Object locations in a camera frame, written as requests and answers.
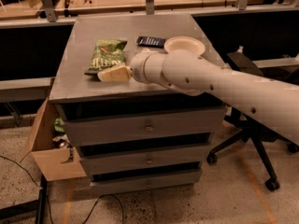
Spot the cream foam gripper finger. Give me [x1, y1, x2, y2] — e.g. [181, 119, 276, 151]
[97, 64, 131, 82]

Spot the green jalapeno chip bag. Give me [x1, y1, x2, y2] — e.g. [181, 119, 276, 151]
[84, 39, 127, 76]

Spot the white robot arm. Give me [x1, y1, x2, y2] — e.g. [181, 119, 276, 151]
[98, 49, 299, 144]

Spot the white paper bowl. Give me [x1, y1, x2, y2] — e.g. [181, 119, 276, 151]
[164, 36, 206, 56]

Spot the top grey drawer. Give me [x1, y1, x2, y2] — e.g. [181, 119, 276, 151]
[64, 106, 225, 147]

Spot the grey drawer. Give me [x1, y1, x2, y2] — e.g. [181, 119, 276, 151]
[80, 144, 209, 175]
[91, 168, 202, 195]
[64, 106, 225, 147]

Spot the grey drawer cabinet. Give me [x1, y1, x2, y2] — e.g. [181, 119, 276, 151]
[50, 14, 225, 183]

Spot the green wrapper in box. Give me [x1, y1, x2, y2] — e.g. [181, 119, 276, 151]
[54, 118, 64, 133]

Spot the middle grey drawer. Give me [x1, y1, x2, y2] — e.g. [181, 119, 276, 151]
[80, 144, 209, 175]

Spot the open cardboard box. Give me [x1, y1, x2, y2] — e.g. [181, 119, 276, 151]
[20, 77, 89, 182]

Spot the bottom grey drawer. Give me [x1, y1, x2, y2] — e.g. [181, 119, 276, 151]
[91, 168, 202, 195]

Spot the wooden workbench in background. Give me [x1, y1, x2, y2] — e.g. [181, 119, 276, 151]
[0, 0, 299, 21]

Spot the black metal stand leg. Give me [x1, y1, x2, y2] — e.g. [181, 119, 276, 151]
[0, 175, 48, 224]

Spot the black office chair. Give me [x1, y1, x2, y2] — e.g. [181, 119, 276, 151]
[206, 51, 299, 191]

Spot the black floor cable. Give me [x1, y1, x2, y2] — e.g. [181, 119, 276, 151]
[0, 154, 126, 224]

